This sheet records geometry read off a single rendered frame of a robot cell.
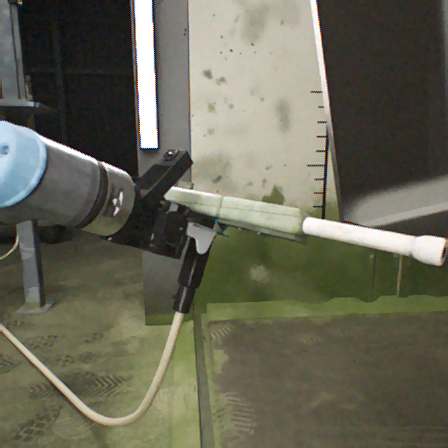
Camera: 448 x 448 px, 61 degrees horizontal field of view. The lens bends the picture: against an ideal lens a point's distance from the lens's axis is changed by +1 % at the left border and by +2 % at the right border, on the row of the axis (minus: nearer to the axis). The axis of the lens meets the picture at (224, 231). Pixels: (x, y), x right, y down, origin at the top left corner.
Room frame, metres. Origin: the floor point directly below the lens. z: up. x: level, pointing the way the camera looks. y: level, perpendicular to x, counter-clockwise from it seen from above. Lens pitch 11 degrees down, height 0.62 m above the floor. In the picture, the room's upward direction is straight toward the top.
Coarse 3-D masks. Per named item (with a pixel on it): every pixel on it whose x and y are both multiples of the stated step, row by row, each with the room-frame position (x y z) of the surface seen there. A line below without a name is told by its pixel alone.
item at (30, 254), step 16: (0, 0) 1.45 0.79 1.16; (0, 16) 1.45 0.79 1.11; (0, 32) 1.45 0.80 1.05; (0, 48) 1.45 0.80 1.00; (0, 64) 1.45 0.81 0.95; (16, 64) 1.46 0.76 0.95; (16, 80) 1.46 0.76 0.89; (16, 96) 1.46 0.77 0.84; (32, 224) 1.46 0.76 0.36; (32, 240) 1.46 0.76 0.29; (32, 256) 1.46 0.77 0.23; (32, 272) 1.45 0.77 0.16; (32, 288) 1.45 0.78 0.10; (32, 304) 1.45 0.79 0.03
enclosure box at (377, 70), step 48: (336, 0) 0.85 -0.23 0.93; (384, 0) 0.86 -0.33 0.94; (432, 0) 0.88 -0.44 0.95; (336, 48) 0.85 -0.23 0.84; (384, 48) 0.86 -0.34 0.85; (432, 48) 0.88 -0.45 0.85; (336, 96) 0.85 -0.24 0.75; (384, 96) 0.87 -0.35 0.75; (432, 96) 0.88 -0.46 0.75; (336, 144) 0.85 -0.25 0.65; (384, 144) 0.87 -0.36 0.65; (432, 144) 0.89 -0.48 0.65; (336, 192) 0.85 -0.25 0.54; (384, 192) 0.87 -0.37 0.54; (432, 192) 0.89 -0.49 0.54
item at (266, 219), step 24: (168, 192) 0.70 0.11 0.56; (192, 192) 0.67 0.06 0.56; (216, 216) 0.62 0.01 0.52; (240, 216) 0.58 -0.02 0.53; (264, 216) 0.55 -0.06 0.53; (288, 216) 0.53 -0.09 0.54; (192, 240) 0.63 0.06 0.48; (288, 240) 0.56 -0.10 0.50; (360, 240) 0.47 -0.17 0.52; (384, 240) 0.45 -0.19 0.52; (408, 240) 0.43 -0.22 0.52; (432, 240) 0.42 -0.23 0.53; (192, 264) 0.61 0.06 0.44; (192, 288) 0.62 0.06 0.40
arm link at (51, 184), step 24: (0, 144) 0.37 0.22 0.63; (24, 144) 0.38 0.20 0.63; (48, 144) 0.41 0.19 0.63; (0, 168) 0.36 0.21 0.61; (24, 168) 0.37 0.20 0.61; (48, 168) 0.39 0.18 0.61; (72, 168) 0.42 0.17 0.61; (96, 168) 0.45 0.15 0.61; (0, 192) 0.37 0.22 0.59; (24, 192) 0.38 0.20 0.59; (48, 192) 0.39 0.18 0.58; (72, 192) 0.41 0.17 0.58; (96, 192) 0.43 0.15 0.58; (0, 216) 0.42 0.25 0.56; (24, 216) 0.41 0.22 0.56; (48, 216) 0.41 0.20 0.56; (72, 216) 0.42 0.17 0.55; (96, 216) 0.44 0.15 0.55
